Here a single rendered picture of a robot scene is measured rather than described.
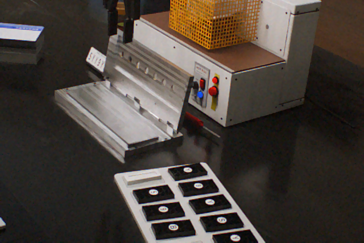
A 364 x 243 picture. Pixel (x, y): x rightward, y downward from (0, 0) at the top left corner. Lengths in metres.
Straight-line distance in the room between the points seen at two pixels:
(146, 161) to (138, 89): 0.32
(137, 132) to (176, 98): 0.15
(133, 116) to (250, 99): 0.37
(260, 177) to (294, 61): 0.48
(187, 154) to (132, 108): 0.29
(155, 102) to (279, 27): 0.47
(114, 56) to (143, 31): 0.19
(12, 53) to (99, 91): 0.41
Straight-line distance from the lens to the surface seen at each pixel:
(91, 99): 2.21
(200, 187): 1.79
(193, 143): 2.03
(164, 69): 2.06
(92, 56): 2.50
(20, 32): 2.53
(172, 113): 2.02
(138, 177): 1.81
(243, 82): 2.09
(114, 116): 2.11
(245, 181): 1.88
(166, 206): 1.72
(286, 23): 2.17
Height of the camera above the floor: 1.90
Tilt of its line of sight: 26 degrees down
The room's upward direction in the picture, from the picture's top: 5 degrees clockwise
